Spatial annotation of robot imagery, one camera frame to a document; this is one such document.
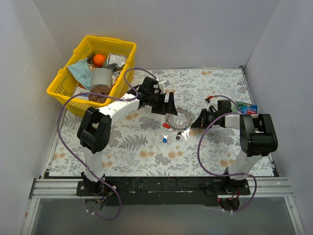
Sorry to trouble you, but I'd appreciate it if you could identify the yellow plastic basket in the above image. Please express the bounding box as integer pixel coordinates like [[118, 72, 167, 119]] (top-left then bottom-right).
[[46, 35, 136, 117]]

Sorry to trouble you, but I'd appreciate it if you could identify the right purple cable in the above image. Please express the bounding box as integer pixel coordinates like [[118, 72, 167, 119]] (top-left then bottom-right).
[[197, 94, 258, 213]]

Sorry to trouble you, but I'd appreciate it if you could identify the floral table mat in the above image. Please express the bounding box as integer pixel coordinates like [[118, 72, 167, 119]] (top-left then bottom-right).
[[48, 68, 274, 177]]

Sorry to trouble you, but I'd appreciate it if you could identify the blue red small box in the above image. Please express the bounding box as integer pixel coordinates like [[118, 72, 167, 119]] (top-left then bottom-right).
[[236, 101, 258, 115]]

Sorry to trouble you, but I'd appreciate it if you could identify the brown round object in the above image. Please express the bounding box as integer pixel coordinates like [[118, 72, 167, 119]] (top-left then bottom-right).
[[89, 85, 111, 103]]

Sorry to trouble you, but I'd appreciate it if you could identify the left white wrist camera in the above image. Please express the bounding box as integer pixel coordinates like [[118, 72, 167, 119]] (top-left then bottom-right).
[[156, 77, 170, 94]]

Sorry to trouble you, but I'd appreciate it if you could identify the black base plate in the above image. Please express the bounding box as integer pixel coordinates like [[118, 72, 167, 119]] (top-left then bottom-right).
[[76, 176, 250, 206]]

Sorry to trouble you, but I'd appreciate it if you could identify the silver foil packet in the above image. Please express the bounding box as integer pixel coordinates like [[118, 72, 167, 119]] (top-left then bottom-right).
[[103, 53, 128, 72]]

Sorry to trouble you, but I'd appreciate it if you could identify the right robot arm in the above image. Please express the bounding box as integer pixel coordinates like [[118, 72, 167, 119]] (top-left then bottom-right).
[[191, 99, 278, 195]]

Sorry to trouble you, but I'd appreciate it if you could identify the white box in basket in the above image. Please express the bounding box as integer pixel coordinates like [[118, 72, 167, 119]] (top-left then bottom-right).
[[73, 87, 90, 98]]

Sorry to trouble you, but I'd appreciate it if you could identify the silver key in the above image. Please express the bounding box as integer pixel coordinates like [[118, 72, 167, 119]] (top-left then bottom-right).
[[181, 129, 190, 140]]

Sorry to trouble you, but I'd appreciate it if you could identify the purple cable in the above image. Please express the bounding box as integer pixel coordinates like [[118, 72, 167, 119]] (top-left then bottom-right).
[[197, 94, 258, 213], [56, 68, 157, 221]]

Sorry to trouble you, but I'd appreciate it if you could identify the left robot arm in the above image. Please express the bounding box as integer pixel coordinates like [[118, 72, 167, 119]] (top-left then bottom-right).
[[77, 77, 178, 196]]

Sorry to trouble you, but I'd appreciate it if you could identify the blue tag with key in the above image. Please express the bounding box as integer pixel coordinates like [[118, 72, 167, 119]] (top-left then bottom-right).
[[162, 134, 169, 143]]

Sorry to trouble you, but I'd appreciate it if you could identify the red key tag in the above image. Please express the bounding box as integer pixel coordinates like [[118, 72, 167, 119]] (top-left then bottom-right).
[[162, 123, 171, 129]]

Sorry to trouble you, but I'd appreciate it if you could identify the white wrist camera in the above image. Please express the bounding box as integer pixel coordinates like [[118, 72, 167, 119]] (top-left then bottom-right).
[[205, 95, 218, 113], [156, 77, 170, 94]]

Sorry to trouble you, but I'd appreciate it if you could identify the light blue pouch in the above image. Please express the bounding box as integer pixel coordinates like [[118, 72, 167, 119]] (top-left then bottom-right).
[[67, 58, 94, 90]]

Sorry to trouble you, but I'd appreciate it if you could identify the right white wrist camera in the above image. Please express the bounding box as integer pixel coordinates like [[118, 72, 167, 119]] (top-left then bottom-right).
[[205, 95, 218, 113]]

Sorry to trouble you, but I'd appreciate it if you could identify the orange ball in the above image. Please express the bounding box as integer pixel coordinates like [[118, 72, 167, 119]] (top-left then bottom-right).
[[92, 54, 106, 67]]

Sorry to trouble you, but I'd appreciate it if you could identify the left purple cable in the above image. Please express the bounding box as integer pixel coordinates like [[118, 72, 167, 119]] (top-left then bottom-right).
[[56, 68, 157, 221]]

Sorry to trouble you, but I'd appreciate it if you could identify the black key tag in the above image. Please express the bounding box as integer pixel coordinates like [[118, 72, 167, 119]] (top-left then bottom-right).
[[176, 132, 182, 140]]

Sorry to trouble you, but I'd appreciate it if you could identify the grey tape roll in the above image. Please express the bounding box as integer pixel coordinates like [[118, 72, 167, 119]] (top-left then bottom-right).
[[90, 68, 112, 90]]

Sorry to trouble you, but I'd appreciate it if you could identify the aluminium frame rail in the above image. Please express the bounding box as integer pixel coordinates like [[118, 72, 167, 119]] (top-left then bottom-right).
[[21, 176, 305, 235]]

